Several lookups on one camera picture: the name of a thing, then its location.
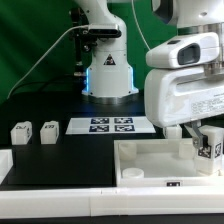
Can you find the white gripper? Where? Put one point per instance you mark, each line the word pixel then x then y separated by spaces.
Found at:
pixel 181 96

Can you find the white square table top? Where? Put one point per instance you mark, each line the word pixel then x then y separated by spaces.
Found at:
pixel 160 163

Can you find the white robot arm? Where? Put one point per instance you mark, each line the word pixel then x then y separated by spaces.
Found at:
pixel 109 75

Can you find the white sheet with tags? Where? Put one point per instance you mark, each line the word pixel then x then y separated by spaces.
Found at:
pixel 109 125

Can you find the black stand behind robot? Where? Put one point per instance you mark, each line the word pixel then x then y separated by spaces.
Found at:
pixel 76 15

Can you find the white front fence rail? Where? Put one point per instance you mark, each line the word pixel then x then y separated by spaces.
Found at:
pixel 111 202

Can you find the white fence rail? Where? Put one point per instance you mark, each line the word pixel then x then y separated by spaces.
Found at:
pixel 6 163
pixel 111 202

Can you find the white left fence rail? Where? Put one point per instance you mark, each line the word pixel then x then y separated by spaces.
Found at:
pixel 6 163

